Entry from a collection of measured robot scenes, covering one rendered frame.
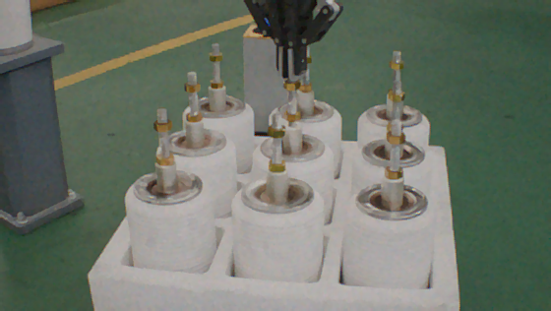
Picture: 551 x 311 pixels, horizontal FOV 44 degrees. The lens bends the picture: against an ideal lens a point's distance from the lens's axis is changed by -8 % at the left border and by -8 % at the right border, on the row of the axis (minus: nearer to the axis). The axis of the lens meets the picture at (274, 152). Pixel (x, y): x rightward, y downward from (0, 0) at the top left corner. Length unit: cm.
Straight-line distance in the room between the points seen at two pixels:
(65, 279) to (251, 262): 43
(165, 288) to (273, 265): 11
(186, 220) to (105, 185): 63
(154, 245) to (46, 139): 51
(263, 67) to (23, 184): 45
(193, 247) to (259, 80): 41
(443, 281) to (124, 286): 33
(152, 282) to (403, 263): 26
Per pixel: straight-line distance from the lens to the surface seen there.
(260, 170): 84
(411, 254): 74
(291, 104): 84
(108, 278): 78
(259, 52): 110
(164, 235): 76
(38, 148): 123
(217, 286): 75
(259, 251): 74
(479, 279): 110
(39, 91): 120
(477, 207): 129
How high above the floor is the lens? 61
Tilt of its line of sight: 25 degrees down
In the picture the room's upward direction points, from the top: 1 degrees counter-clockwise
